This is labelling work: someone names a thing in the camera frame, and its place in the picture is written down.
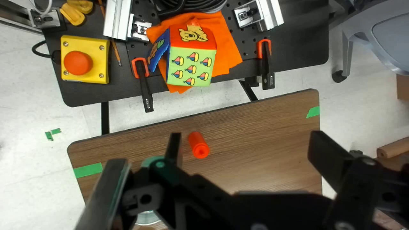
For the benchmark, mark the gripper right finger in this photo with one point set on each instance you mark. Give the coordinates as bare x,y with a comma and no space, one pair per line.
354,185

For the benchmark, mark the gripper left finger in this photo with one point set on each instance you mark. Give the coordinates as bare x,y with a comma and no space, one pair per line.
191,195

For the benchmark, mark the orange-red ketchup bottle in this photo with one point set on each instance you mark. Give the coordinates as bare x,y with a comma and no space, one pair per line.
198,145

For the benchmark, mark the wooden dowel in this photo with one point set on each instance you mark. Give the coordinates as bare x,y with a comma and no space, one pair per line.
394,147

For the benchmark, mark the green tape strip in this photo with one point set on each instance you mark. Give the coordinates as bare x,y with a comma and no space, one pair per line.
313,112
88,170
51,133

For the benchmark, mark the cardboard box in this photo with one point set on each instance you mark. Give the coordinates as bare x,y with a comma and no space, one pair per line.
403,87

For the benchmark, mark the orange and black clamp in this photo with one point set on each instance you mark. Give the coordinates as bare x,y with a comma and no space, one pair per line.
266,67
145,86

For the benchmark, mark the colourful soft toy cube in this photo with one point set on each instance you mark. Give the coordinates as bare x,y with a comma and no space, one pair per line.
191,60

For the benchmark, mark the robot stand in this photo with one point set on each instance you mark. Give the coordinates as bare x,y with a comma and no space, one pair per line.
287,48

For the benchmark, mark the grey office chair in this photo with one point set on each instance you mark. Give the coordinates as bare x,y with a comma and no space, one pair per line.
383,35

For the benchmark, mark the orange cloth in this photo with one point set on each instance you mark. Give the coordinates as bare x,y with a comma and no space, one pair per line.
223,41

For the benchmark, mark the wooden pencil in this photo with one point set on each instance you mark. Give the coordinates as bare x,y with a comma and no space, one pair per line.
115,51

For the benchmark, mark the yellow box with red button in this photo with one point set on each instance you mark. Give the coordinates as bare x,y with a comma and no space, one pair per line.
84,59

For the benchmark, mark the aluminium profile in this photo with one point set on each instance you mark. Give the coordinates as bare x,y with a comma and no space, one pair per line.
117,17
262,12

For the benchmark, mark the silver corner bracket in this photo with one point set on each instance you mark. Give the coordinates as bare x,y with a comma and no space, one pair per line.
140,29

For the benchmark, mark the aluminium rail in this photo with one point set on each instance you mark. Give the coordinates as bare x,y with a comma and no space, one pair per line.
28,14

